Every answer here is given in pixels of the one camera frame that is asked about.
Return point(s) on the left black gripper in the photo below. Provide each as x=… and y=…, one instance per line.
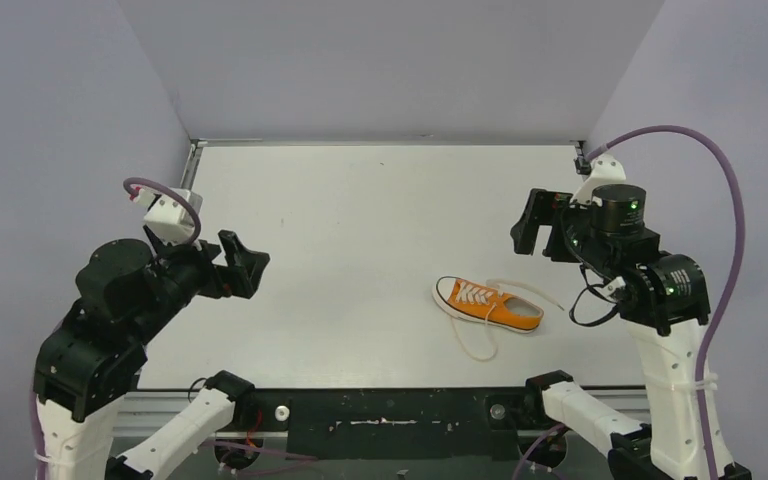
x=226, y=269

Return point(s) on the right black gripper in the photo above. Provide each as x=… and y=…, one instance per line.
x=544, y=207

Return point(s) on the white shoelace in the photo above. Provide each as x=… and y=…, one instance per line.
x=524, y=290

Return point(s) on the orange canvas sneaker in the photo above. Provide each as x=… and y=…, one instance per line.
x=473, y=302

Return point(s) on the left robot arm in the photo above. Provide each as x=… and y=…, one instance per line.
x=129, y=291

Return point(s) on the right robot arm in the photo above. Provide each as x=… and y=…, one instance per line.
x=662, y=298

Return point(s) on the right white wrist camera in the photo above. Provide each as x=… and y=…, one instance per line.
x=603, y=170

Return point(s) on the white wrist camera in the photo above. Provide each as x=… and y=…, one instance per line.
x=172, y=214
x=603, y=170

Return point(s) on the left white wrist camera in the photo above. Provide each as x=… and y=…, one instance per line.
x=172, y=214

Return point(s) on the aluminium frame rail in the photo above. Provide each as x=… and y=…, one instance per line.
x=144, y=412

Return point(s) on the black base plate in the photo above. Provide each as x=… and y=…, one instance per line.
x=394, y=423

